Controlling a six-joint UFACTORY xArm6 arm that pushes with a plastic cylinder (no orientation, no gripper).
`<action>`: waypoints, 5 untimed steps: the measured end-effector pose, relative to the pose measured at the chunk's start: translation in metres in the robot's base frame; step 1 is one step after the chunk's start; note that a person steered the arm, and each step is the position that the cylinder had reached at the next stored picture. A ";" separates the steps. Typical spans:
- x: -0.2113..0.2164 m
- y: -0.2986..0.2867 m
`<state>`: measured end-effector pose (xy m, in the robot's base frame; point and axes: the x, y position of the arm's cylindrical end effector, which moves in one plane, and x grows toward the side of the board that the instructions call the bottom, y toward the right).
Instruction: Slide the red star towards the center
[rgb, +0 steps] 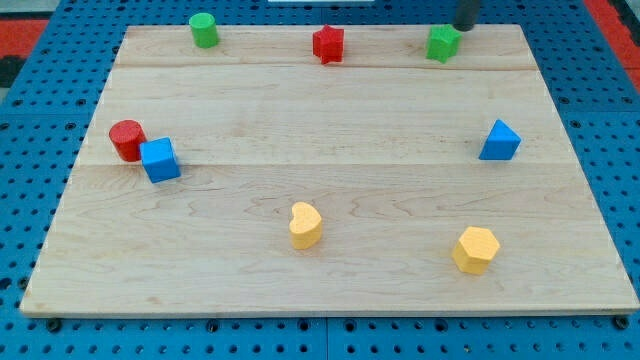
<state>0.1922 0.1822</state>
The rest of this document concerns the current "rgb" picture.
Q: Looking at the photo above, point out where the red cylinder block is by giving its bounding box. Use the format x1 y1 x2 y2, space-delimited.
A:
108 119 147 162

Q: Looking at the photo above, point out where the light wooden board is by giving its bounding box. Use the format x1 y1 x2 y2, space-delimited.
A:
20 25 639 319

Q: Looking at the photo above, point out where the blue cube block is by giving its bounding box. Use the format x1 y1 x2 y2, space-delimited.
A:
139 137 181 183

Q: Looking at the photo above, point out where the green cylinder block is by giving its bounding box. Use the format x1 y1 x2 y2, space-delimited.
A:
189 12 219 48

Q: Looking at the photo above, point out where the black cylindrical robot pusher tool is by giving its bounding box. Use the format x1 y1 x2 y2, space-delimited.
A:
452 0 482 32

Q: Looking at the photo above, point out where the green star block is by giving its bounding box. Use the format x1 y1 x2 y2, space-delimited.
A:
425 24 462 63

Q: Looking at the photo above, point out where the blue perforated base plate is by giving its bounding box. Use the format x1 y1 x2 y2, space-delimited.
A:
1 1 639 359

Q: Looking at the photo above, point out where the yellow hexagon block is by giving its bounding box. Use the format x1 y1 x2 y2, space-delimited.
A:
452 226 501 275

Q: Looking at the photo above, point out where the blue triangle block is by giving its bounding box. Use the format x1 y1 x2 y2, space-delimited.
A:
479 119 521 161

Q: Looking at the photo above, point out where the yellow heart block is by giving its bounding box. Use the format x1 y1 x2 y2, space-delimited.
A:
289 202 323 250

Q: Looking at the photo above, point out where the red star block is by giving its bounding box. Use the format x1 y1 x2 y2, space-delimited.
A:
312 25 344 64

